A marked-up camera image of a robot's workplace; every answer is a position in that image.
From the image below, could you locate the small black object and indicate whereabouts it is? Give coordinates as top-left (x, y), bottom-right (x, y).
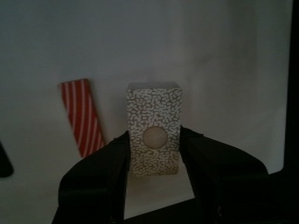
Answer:
top-left (0, 141), bottom-right (15, 179)

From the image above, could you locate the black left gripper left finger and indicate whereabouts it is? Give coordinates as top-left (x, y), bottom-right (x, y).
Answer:
top-left (51, 129), bottom-right (132, 224)

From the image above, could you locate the white cutting board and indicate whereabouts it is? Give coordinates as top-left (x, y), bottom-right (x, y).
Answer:
top-left (0, 0), bottom-right (295, 224)

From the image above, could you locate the speckled white rice block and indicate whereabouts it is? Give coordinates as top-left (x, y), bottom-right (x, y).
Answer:
top-left (125, 81), bottom-right (184, 178)

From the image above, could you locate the red white striped flat strip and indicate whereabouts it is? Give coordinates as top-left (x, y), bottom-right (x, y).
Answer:
top-left (59, 78), bottom-right (108, 159)

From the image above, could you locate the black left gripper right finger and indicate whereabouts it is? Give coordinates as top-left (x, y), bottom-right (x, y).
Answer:
top-left (179, 126), bottom-right (274, 224)

